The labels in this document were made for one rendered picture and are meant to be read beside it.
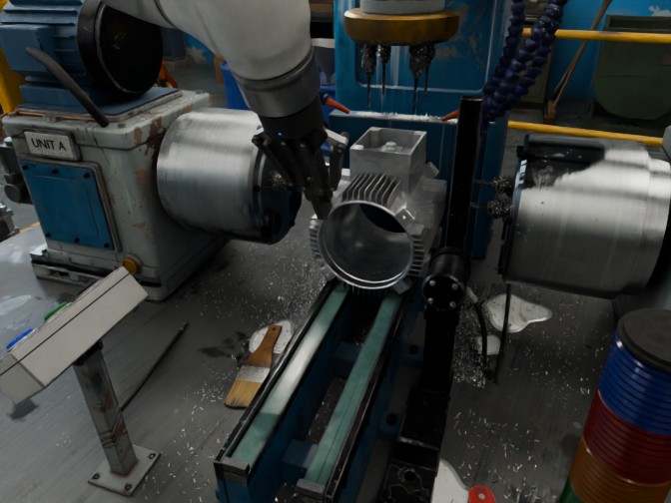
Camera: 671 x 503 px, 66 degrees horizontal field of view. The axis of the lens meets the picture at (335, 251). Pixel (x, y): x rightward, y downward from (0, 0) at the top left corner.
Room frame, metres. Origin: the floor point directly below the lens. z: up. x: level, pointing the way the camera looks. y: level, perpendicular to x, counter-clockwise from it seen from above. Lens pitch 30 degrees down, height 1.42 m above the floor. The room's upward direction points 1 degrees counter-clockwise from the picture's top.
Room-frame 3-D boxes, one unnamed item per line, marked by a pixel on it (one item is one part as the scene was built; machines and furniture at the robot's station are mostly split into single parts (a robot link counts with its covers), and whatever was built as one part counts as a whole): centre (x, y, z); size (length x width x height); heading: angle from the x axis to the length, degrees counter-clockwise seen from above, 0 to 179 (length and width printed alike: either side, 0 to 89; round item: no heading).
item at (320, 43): (2.53, 0.00, 0.93); 0.25 x 0.24 x 0.25; 152
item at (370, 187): (0.79, -0.08, 1.01); 0.20 x 0.19 x 0.19; 159
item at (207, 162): (0.96, 0.24, 1.04); 0.37 x 0.25 x 0.25; 70
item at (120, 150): (1.04, 0.46, 0.99); 0.35 x 0.31 x 0.37; 70
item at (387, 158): (0.83, -0.09, 1.11); 0.12 x 0.11 x 0.07; 159
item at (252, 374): (0.67, 0.14, 0.80); 0.21 x 0.05 x 0.01; 168
